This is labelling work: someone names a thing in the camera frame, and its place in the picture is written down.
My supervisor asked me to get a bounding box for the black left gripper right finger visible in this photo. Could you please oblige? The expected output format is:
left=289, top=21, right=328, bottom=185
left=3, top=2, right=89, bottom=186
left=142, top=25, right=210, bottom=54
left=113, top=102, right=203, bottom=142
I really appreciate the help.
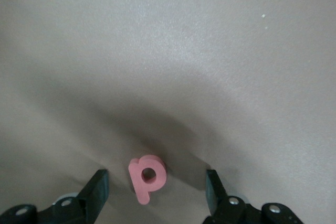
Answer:
left=203, top=169, right=266, bottom=224

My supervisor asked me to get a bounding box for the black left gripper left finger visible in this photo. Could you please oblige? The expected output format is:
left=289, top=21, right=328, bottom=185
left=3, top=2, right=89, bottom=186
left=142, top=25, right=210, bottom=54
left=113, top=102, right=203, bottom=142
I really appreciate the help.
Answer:
left=35, top=169, right=110, bottom=224

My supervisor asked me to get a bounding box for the pink foam letter p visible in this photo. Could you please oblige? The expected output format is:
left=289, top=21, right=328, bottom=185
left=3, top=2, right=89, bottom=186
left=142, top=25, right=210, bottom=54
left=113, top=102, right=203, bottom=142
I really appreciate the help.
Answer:
left=128, top=155, right=167, bottom=206

